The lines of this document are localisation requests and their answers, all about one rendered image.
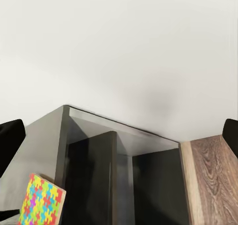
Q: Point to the desk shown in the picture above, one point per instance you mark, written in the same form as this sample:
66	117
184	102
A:
113	174

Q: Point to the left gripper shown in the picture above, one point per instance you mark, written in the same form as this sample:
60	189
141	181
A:
6	214

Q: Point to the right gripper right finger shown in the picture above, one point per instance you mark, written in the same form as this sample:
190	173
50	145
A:
230	135

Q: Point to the jigsaw puzzle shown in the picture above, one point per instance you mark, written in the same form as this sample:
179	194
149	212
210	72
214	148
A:
43	203

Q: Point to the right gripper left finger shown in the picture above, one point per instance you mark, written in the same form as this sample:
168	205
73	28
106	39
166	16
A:
12	134

